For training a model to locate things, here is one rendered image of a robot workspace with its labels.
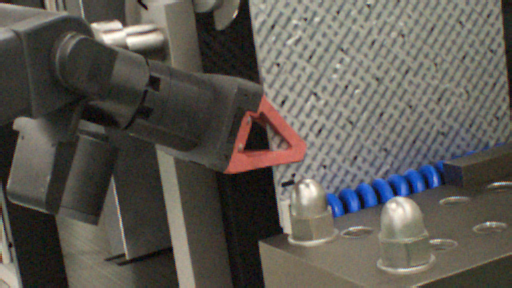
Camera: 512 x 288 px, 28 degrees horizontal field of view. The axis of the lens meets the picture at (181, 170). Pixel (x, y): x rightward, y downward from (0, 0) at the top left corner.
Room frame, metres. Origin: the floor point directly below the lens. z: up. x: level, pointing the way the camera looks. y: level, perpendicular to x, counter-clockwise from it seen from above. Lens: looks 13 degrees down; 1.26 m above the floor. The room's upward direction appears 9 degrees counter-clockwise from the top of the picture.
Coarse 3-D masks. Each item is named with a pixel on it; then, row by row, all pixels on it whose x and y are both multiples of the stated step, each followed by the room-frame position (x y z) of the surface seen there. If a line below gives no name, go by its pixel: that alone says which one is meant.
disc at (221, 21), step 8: (232, 0) 0.78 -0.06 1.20; (240, 0) 0.77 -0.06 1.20; (224, 8) 0.80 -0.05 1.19; (232, 8) 0.79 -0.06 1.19; (240, 8) 0.78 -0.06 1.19; (200, 16) 0.84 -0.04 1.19; (208, 16) 0.83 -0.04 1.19; (216, 16) 0.81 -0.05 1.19; (224, 16) 0.80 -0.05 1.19; (232, 16) 0.79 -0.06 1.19; (200, 24) 0.84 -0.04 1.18; (208, 24) 0.83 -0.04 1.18; (216, 24) 0.82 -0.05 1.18; (224, 24) 0.80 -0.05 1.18
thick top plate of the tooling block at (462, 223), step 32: (448, 192) 0.76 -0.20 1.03; (480, 192) 0.74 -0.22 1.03; (352, 224) 0.72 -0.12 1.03; (448, 224) 0.68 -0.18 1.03; (480, 224) 0.67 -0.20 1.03; (288, 256) 0.68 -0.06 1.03; (320, 256) 0.66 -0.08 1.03; (352, 256) 0.65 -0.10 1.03; (448, 256) 0.62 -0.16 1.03; (480, 256) 0.61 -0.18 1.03
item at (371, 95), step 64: (256, 0) 0.77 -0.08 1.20; (320, 0) 0.79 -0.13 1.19; (384, 0) 0.81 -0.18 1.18; (448, 0) 0.84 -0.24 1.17; (320, 64) 0.79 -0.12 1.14; (384, 64) 0.81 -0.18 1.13; (448, 64) 0.84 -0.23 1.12; (320, 128) 0.78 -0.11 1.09; (384, 128) 0.81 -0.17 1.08; (448, 128) 0.83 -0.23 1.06
